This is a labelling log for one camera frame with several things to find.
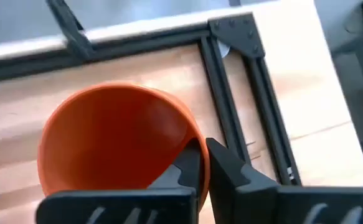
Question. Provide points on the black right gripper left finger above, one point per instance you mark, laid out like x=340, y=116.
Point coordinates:
x=168, y=202

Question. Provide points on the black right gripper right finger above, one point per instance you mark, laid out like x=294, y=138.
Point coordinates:
x=246, y=202

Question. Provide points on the orange plastic cup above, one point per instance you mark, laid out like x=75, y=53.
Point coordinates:
x=115, y=137

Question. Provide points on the black aluminium table frame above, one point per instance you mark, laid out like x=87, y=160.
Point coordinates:
x=221, y=93

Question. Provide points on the black frame bracket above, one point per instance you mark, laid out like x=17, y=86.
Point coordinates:
x=72, y=34

